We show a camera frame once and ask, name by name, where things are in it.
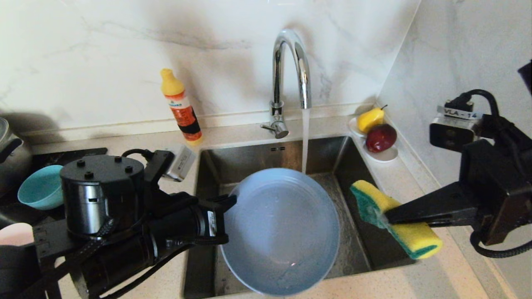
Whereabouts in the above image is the yellow green sponge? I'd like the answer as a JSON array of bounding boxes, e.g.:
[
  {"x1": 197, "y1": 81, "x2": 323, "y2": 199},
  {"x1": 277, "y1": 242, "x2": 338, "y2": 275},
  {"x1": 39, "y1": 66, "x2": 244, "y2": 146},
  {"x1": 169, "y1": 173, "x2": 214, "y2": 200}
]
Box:
[{"x1": 350, "y1": 180, "x2": 443, "y2": 260}]

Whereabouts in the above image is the blue round plate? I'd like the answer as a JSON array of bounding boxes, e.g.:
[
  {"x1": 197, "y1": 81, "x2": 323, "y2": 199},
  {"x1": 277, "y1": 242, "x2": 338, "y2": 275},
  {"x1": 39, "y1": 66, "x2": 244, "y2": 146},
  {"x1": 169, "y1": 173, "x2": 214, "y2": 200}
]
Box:
[{"x1": 220, "y1": 168, "x2": 340, "y2": 297}]

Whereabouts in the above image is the orange dish soap bottle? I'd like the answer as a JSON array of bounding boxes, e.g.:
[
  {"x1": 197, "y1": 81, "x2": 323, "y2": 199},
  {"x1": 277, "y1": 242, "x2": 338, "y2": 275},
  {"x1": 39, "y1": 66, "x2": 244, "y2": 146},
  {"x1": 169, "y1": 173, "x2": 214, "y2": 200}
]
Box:
[{"x1": 160, "y1": 68, "x2": 204, "y2": 146}]

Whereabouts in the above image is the chrome faucet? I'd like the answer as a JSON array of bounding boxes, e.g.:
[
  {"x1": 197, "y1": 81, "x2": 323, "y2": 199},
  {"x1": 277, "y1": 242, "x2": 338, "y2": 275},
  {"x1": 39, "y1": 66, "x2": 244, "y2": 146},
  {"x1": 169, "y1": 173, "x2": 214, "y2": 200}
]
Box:
[{"x1": 260, "y1": 28, "x2": 313, "y2": 140}]

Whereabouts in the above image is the teal bowl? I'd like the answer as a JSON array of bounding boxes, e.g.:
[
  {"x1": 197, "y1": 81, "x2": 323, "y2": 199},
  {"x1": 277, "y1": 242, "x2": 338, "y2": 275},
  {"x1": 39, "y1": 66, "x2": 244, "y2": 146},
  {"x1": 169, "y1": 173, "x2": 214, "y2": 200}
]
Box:
[{"x1": 17, "y1": 165, "x2": 65, "y2": 211}]

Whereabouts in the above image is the pink bowl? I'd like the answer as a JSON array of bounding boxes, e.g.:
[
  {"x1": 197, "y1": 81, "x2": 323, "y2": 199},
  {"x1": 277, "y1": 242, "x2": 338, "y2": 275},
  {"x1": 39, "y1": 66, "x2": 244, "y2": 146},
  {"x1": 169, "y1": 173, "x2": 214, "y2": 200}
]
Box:
[{"x1": 0, "y1": 223, "x2": 34, "y2": 246}]

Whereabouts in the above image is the stainless steel sink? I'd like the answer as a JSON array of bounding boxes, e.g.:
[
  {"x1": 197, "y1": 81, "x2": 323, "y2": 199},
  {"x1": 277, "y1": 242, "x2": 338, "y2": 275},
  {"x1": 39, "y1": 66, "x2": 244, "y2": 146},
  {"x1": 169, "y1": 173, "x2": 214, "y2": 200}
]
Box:
[{"x1": 183, "y1": 135, "x2": 418, "y2": 299}]

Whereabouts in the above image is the white fruit dish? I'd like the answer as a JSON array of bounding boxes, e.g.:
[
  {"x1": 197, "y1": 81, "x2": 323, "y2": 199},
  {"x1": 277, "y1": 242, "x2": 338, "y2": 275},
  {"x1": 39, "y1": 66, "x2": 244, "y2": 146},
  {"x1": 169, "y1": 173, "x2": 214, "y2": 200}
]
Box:
[{"x1": 348, "y1": 116, "x2": 399, "y2": 162}]

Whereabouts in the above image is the red apple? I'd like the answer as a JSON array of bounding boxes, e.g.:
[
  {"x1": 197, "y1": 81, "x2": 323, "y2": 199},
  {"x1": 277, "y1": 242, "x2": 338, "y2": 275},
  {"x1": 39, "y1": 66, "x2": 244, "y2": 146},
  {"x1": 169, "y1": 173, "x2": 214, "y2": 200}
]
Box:
[{"x1": 365, "y1": 123, "x2": 397, "y2": 153}]

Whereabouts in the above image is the running water stream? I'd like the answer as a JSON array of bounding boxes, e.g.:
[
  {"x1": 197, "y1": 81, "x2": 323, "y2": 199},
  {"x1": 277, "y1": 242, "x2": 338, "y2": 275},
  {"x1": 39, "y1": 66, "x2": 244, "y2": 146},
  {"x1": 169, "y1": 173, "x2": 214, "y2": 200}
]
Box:
[{"x1": 301, "y1": 108, "x2": 312, "y2": 174}]

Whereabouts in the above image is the yellow pear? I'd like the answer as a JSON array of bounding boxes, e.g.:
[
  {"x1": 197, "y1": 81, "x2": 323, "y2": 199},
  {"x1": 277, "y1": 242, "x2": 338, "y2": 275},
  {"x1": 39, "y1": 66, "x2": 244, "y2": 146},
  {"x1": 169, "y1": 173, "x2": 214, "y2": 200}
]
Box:
[{"x1": 357, "y1": 105, "x2": 388, "y2": 134}]

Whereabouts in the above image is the black induction cooktop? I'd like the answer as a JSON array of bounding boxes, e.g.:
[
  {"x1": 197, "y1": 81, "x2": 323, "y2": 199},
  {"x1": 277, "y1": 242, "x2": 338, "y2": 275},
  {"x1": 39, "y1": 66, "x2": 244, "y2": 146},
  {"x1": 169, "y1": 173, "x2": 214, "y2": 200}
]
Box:
[{"x1": 0, "y1": 147, "x2": 108, "y2": 227}]

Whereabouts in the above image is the steel cooking pot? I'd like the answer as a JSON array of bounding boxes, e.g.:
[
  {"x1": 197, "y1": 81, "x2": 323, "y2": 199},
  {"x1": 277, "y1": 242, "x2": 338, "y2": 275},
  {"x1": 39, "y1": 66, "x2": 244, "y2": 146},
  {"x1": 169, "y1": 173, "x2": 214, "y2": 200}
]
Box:
[{"x1": 0, "y1": 118, "x2": 34, "y2": 196}]

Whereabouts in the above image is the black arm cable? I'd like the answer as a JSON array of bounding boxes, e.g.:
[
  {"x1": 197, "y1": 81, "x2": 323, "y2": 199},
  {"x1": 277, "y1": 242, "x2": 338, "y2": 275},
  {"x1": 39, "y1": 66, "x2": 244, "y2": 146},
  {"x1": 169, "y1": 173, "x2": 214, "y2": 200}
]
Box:
[
  {"x1": 121, "y1": 148, "x2": 155, "y2": 163},
  {"x1": 445, "y1": 89, "x2": 532, "y2": 259}
]

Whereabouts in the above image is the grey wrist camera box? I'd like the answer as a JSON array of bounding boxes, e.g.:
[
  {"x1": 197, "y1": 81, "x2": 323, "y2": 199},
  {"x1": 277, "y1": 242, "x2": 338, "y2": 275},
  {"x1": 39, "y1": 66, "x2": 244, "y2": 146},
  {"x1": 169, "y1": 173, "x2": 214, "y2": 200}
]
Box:
[
  {"x1": 164, "y1": 143, "x2": 197, "y2": 182},
  {"x1": 429, "y1": 106, "x2": 485, "y2": 152}
]

